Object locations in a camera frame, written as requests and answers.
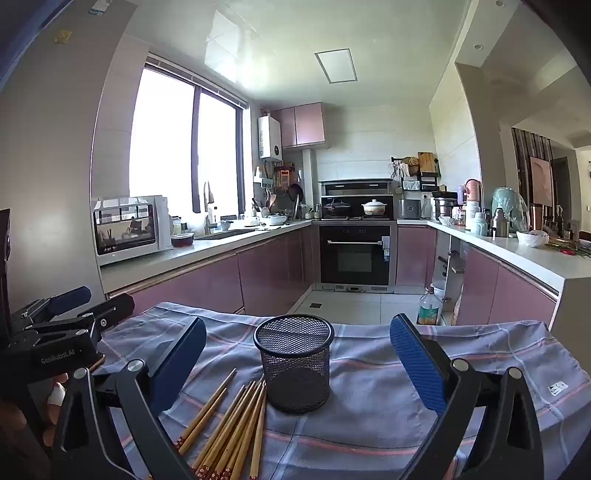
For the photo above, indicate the steel sink faucet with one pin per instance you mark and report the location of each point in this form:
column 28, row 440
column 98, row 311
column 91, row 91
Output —
column 208, row 194

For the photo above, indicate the grey refrigerator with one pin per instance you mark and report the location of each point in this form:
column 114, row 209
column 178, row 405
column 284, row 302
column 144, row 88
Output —
column 55, row 138

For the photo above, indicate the ceiling light panel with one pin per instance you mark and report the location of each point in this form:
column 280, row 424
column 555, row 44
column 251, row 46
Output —
column 336, row 65

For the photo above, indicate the white wall water heater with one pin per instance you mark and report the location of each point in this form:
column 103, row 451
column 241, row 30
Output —
column 270, row 138

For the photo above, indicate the white casserole pot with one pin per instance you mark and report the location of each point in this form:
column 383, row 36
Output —
column 373, row 207

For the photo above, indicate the pink base cabinet run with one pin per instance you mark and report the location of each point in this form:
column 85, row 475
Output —
column 508, row 290
column 207, row 281

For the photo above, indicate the black mesh holder cup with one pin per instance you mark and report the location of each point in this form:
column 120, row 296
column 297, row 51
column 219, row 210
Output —
column 295, row 369

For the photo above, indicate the framed wall picture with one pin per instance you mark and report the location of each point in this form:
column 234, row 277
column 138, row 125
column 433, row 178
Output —
column 541, row 182

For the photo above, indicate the stainless steel thermos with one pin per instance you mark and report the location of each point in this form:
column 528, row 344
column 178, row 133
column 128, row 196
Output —
column 499, row 226

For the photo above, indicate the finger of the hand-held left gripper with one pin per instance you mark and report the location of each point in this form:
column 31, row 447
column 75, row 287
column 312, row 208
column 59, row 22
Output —
column 69, row 297
column 115, row 307

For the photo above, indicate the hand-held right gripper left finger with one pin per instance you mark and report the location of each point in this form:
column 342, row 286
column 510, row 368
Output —
column 178, row 364

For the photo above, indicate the black built-in oven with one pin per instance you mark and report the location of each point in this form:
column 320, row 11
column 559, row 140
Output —
column 355, row 254

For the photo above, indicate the plastic cooking oil bottle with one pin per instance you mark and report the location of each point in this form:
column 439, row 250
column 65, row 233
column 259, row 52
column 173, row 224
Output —
column 428, row 311

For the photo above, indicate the person's left hand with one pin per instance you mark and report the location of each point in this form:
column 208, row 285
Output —
column 57, row 406

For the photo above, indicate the bundle of wooden chopsticks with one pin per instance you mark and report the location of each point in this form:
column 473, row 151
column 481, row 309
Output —
column 231, row 429

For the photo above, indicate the large kitchen window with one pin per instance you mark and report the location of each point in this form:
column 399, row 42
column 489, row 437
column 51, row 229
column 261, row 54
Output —
column 161, row 138

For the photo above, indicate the pink wall cabinets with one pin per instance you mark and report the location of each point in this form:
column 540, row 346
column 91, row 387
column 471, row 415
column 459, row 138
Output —
column 304, row 124

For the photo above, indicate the stainless steel pot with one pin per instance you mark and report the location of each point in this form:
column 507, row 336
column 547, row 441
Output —
column 444, row 207

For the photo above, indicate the hanging black frying pan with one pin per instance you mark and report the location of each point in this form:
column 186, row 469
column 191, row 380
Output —
column 295, row 191

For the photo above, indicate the white bowl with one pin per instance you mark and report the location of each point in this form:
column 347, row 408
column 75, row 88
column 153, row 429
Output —
column 532, row 239

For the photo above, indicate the pink electric kettle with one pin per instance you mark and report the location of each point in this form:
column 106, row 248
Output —
column 473, row 189

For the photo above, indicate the green plastic covered appliance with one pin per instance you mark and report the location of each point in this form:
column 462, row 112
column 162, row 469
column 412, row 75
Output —
column 508, row 207

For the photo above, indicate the white plastic jug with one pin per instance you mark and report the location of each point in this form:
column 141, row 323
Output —
column 475, row 219

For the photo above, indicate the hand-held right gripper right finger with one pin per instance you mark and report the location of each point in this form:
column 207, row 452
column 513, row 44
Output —
column 418, row 364

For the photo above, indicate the black wall storage rack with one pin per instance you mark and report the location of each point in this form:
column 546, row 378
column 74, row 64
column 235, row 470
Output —
column 427, row 180

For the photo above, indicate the dark red bowl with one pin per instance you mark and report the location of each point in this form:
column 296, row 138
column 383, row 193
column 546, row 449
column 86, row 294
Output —
column 182, row 240

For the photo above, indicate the integrated stove hood unit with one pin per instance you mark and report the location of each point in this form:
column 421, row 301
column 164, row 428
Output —
column 355, row 187

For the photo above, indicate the grey checked cloth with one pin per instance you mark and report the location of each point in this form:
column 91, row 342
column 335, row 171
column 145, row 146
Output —
column 360, row 415

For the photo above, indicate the white countertop oven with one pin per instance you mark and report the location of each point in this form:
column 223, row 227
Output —
column 124, row 228

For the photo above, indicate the silver rice cooker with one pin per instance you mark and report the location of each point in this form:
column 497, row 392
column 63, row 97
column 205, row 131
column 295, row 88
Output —
column 409, row 210

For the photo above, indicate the black lidded wok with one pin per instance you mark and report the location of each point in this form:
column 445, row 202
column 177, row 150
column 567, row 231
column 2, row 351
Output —
column 337, row 206

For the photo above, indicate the white dish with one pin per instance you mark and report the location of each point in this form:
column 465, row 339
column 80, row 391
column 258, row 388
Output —
column 274, row 220

